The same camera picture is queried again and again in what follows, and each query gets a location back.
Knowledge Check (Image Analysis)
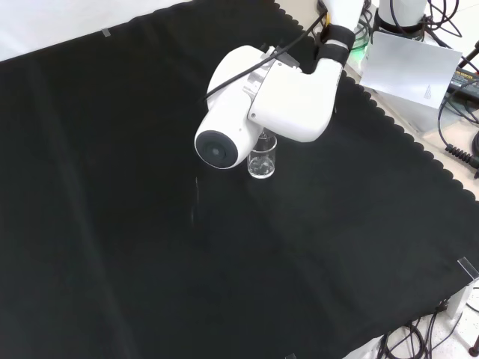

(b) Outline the clear glass beaker with markings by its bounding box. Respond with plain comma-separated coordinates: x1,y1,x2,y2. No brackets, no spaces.
246,133,278,180

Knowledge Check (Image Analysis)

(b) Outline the black bench cloth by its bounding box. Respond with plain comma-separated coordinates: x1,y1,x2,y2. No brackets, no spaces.
0,0,479,359

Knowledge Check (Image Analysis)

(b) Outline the black power adapter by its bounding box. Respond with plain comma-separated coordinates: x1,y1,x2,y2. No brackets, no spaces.
447,65,479,102

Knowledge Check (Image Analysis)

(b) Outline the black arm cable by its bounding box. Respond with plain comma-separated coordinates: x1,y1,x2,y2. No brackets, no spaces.
203,10,329,101

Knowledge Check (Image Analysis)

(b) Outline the black ribbed cable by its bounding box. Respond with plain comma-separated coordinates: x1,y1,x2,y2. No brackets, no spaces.
437,93,479,169

